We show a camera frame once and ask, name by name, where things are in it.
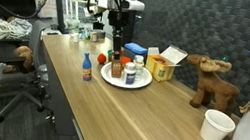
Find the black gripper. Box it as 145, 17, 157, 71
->
101, 7, 137, 62

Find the spice jar with orange lid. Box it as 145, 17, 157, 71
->
109, 56, 126, 80

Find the pill bottle with brown stains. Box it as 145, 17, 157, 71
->
130, 54, 146, 82

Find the white pill bottle blue label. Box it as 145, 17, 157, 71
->
121, 61, 138, 87

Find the white paper plate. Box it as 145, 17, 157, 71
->
97, 58, 156, 93

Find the teal-lid dough tub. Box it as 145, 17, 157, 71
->
105, 48, 116, 62

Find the red toy tomato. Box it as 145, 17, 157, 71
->
96, 52, 108, 66

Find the small green white object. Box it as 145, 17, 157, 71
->
79, 27, 92, 41

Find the blue toy bottle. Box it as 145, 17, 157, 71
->
79, 51, 96, 83

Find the open yellow cardboard box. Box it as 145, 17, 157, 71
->
142, 41, 189, 87

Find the small white jar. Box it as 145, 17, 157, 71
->
69, 31, 81, 44

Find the clear plastic container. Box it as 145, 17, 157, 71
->
64, 17, 83, 37

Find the brown plush toy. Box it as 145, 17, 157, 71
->
1, 42, 36, 78

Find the crumpled grey blue cloth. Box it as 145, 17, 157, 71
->
3, 13, 35, 41

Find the black side table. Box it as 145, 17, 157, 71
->
0, 9, 53, 78

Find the brown moose plush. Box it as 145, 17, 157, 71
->
178, 52, 246, 118

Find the white paper cup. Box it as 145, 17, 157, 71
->
198, 107, 239, 140

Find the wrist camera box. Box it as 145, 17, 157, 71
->
118, 0, 147, 14

